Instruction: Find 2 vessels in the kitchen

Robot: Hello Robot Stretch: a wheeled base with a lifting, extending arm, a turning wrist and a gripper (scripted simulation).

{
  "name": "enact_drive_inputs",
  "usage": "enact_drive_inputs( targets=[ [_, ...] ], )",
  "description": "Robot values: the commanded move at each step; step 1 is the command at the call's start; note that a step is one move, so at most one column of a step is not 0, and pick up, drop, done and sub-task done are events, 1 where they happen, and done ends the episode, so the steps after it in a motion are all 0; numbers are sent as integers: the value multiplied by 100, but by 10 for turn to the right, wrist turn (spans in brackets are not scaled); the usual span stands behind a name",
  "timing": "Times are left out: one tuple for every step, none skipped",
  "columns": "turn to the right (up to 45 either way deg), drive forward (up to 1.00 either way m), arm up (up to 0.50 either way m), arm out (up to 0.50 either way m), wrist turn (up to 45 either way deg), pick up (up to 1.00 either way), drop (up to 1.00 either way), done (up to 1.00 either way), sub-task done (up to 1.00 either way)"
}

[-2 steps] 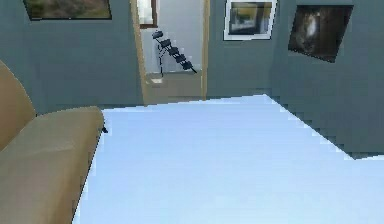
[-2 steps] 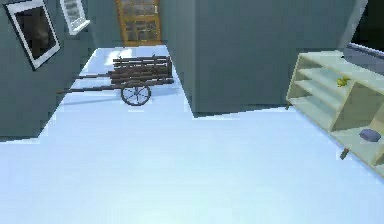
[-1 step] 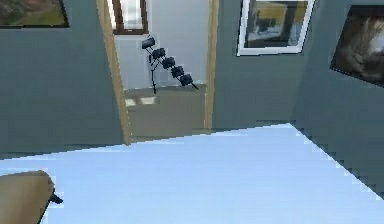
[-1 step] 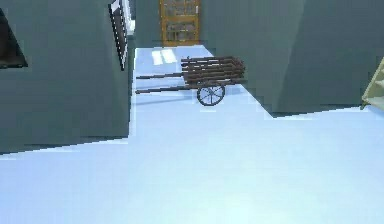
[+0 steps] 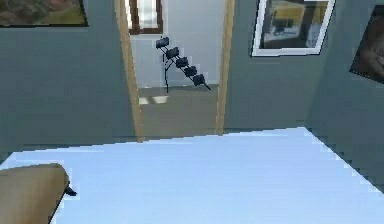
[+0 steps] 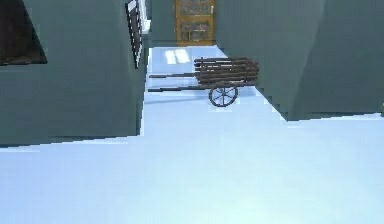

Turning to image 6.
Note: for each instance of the dark wooden handcart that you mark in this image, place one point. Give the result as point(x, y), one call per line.
point(226, 71)

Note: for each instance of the yellow wooden room door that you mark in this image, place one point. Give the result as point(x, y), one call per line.
point(195, 21)

